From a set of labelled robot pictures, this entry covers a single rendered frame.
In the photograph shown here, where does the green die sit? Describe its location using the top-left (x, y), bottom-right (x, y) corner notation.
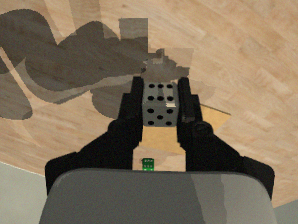
top-left (142, 159), bottom-right (154, 170)

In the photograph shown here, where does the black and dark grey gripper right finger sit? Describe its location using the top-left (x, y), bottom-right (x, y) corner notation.
top-left (176, 77), bottom-right (275, 200)

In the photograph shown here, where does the tan flat mat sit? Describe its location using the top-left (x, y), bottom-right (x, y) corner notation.
top-left (139, 104), bottom-right (231, 155)

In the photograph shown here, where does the white die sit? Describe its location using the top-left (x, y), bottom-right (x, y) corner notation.
top-left (142, 82), bottom-right (179, 127)

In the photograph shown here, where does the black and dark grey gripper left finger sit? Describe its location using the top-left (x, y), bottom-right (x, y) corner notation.
top-left (45, 76), bottom-right (144, 195)

